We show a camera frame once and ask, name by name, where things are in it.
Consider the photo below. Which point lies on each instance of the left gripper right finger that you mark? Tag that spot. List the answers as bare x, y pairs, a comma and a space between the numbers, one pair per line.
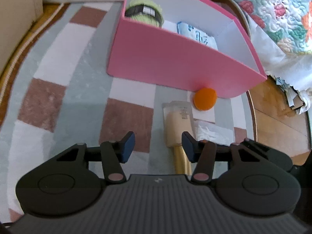
201, 153

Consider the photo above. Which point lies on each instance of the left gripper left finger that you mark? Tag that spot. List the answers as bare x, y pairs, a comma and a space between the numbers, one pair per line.
115, 153

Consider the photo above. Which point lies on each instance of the clear plastic packet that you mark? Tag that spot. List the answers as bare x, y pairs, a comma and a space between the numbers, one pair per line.
206, 128

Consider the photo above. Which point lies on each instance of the beige foundation bottle gold cap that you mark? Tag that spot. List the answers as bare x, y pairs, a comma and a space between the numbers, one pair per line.
178, 118

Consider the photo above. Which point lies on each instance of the orange ball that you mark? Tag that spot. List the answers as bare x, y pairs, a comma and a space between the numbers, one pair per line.
205, 99

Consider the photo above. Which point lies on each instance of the blue white tissue pack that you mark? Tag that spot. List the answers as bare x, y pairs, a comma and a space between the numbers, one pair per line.
197, 35

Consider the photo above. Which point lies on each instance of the green yarn ball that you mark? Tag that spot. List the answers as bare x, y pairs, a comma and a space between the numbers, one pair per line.
145, 11

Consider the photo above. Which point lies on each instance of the checkered round rug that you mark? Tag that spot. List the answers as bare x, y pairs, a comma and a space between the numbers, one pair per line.
62, 95

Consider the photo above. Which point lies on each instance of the paper scraps under bed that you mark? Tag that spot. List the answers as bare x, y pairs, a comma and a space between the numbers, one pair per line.
299, 101

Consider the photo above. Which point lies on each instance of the pink storage box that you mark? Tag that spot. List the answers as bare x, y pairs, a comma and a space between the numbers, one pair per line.
162, 56

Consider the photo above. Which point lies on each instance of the floral quilted bedspread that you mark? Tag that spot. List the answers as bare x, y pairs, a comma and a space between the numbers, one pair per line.
286, 22

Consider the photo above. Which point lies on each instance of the cream nightstand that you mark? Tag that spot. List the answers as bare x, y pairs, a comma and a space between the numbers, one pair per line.
16, 18

